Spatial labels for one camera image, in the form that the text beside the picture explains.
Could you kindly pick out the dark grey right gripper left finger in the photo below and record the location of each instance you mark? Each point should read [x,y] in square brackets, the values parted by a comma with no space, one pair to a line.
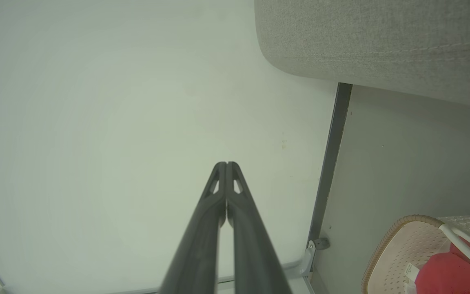
[202,237]

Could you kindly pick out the white product label sticker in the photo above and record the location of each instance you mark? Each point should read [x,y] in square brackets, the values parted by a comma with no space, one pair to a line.
[412,272]

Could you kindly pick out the grey fabric sofa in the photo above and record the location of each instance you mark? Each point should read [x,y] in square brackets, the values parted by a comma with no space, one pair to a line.
[382,36]

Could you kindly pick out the cream perforated laundry basket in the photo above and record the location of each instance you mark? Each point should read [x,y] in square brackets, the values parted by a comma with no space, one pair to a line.
[398,253]

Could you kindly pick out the red sports jersey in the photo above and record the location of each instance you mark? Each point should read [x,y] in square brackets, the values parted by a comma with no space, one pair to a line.
[447,273]

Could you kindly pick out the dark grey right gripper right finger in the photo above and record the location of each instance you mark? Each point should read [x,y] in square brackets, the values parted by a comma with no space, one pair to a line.
[251,245]

